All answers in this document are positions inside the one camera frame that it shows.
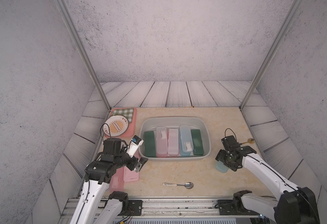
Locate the pink plastic tray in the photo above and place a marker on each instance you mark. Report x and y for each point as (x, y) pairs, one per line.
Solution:
(131, 129)

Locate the dark green pencil case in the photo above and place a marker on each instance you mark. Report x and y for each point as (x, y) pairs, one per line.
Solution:
(150, 144)
(197, 142)

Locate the green checkered cloth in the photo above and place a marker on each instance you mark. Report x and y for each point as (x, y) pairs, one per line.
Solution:
(126, 112)

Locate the aluminium frame post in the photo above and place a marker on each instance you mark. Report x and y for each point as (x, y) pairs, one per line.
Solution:
(296, 4)
(80, 47)

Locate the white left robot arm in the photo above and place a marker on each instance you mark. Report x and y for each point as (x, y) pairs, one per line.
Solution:
(116, 154)

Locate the rose pink pencil case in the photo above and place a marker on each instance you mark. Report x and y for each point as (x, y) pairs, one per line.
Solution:
(117, 182)

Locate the translucent pink pencil case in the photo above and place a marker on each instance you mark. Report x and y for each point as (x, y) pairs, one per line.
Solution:
(173, 142)

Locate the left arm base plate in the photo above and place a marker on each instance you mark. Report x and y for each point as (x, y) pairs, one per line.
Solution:
(132, 207)

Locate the metal spoon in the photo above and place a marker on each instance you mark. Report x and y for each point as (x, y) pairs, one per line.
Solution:
(188, 185)

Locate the light pink ridged pencil case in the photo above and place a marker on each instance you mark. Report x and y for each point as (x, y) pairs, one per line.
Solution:
(130, 176)

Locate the right aluminium frame post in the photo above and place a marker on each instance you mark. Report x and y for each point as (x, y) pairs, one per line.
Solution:
(296, 4)

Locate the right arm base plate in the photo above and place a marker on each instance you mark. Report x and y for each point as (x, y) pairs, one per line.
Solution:
(225, 208)

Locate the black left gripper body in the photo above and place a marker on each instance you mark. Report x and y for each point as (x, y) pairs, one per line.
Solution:
(124, 159)

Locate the teal pencil case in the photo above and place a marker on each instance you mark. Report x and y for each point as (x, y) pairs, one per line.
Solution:
(221, 167)

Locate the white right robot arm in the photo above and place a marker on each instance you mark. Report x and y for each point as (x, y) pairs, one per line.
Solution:
(290, 203)

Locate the aluminium front rail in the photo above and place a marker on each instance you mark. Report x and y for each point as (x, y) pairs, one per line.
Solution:
(163, 209)

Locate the clear pencil case with label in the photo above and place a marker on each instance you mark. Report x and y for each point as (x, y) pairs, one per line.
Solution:
(161, 142)

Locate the left aluminium frame post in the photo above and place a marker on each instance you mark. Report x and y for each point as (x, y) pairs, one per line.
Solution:
(80, 47)

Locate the grey plastic storage box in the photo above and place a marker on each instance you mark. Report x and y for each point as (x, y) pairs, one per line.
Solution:
(175, 122)

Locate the round patterned ceramic plate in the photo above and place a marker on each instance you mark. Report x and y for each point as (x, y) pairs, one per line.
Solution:
(115, 126)

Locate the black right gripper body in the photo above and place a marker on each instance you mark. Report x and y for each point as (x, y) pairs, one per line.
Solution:
(223, 157)

